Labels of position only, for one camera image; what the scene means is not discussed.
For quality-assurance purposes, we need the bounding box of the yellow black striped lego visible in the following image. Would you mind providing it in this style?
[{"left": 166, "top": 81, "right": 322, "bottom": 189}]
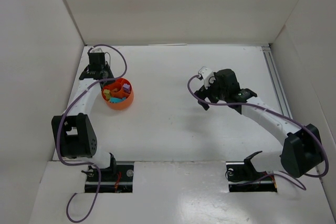
[{"left": 103, "top": 89, "right": 111, "bottom": 101}]

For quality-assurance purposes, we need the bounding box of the long teal lego brick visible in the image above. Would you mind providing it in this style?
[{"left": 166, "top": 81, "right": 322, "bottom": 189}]
[{"left": 109, "top": 97, "right": 127, "bottom": 103}]

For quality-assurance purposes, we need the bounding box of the lilac lego brick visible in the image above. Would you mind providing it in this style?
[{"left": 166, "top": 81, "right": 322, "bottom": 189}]
[{"left": 122, "top": 83, "right": 131, "bottom": 93}]

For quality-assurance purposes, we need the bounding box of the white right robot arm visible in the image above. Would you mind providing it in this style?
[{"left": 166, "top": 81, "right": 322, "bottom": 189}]
[{"left": 191, "top": 67, "right": 329, "bottom": 182}]

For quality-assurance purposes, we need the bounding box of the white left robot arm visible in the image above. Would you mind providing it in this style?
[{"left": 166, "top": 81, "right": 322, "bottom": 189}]
[{"left": 51, "top": 48, "right": 117, "bottom": 174}]

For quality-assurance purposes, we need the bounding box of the orange round divided container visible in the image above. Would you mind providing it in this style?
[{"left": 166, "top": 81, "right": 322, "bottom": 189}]
[{"left": 101, "top": 78, "right": 134, "bottom": 111}]

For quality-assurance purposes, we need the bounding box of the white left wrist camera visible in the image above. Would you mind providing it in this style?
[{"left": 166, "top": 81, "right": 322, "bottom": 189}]
[{"left": 88, "top": 47, "right": 103, "bottom": 53}]

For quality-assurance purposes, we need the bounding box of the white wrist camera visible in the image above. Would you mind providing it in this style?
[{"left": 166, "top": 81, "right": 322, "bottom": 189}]
[
  {"left": 88, "top": 47, "right": 103, "bottom": 53},
  {"left": 197, "top": 66, "right": 215, "bottom": 89}
]

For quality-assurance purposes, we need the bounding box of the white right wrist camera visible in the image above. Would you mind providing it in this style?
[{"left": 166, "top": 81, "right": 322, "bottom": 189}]
[{"left": 197, "top": 66, "right": 215, "bottom": 89}]

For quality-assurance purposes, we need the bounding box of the aluminium rail right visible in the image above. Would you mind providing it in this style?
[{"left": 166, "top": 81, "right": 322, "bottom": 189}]
[{"left": 261, "top": 46, "right": 292, "bottom": 119}]

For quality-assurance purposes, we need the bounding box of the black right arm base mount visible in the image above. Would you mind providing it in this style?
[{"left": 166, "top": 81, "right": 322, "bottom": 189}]
[{"left": 225, "top": 151, "right": 277, "bottom": 193}]

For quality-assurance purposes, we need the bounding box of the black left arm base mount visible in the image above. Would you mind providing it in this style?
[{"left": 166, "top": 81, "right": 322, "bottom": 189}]
[{"left": 81, "top": 162, "right": 134, "bottom": 194}]

